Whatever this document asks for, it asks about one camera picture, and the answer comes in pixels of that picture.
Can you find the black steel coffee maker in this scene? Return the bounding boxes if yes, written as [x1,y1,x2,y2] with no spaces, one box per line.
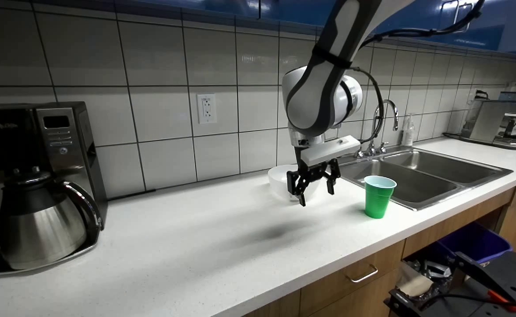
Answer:
[0,102,109,276]

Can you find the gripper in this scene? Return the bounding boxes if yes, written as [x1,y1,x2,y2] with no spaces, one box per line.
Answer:
[286,147,342,207]

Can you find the wooden drawer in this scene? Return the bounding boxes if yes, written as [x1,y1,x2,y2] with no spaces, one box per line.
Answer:
[299,240,406,316]

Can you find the metal drawer handle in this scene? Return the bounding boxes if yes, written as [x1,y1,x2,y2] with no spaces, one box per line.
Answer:
[345,264,379,284]

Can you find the steel espresso machine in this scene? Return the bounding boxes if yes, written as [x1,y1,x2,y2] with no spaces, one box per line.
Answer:
[443,90,516,151]

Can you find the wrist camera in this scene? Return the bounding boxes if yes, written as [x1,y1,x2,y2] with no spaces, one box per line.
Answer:
[301,135,361,167]

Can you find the black cable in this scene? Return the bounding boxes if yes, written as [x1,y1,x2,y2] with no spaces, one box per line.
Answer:
[416,292,516,310]

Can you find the green plastic cup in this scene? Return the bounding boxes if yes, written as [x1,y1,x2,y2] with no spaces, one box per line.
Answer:
[364,175,397,219]

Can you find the chrome tap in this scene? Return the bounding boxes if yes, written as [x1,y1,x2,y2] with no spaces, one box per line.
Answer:
[354,99,400,159]

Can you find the blue wall cabinets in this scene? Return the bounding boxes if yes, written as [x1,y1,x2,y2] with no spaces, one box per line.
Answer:
[0,0,516,58]

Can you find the steel coffee carafe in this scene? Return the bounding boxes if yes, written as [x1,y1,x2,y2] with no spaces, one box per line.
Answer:
[0,170,105,271]

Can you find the bin with trash bag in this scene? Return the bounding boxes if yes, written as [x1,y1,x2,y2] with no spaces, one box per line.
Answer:
[397,259,454,304]

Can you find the blue bin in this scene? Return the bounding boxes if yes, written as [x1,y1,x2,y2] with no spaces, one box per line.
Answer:
[434,221,513,265]

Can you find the clear soap bottle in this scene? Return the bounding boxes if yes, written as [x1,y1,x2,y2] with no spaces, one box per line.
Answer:
[402,115,416,147]

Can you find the steel double sink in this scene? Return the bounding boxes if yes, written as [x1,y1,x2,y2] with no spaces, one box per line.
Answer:
[335,146,514,212]

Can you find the black clamp with orange handle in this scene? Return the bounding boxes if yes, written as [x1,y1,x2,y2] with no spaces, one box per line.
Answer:
[453,251,516,313]

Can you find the white bowl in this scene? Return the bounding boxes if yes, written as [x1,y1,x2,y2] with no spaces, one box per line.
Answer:
[267,164,325,203]

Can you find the white wall socket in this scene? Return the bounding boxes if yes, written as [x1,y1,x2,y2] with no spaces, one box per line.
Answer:
[197,93,218,125]

